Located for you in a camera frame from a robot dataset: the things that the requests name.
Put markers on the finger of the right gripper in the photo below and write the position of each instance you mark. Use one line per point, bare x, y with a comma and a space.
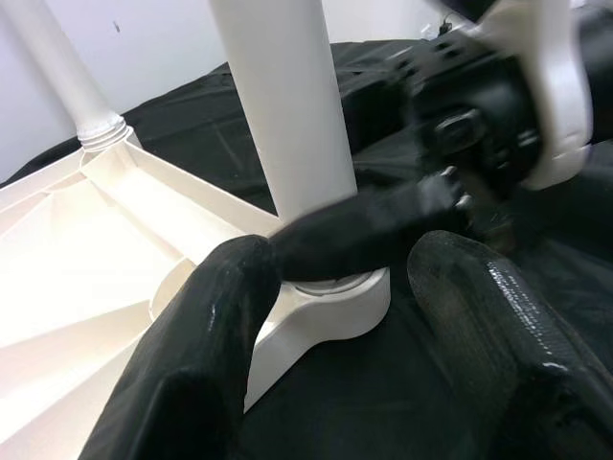
364, 230

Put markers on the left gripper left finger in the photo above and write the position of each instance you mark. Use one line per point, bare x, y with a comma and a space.
191, 383

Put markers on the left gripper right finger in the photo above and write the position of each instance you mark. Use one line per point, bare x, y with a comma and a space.
517, 374

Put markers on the white plastic table top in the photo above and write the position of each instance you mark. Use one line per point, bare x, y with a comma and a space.
72, 287

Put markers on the white plastic table leg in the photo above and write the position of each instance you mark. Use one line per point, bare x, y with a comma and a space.
72, 72
287, 96

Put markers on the black cloth table cover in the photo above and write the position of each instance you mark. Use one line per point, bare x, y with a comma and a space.
335, 407

